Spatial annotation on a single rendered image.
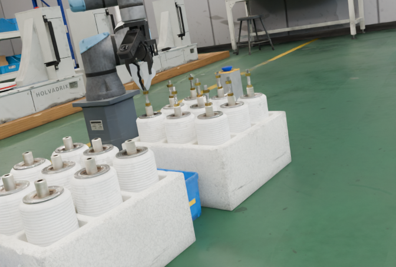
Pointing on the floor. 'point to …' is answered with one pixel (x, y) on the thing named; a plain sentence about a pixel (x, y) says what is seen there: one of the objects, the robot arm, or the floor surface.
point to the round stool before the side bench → (255, 32)
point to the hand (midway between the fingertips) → (143, 86)
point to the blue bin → (192, 186)
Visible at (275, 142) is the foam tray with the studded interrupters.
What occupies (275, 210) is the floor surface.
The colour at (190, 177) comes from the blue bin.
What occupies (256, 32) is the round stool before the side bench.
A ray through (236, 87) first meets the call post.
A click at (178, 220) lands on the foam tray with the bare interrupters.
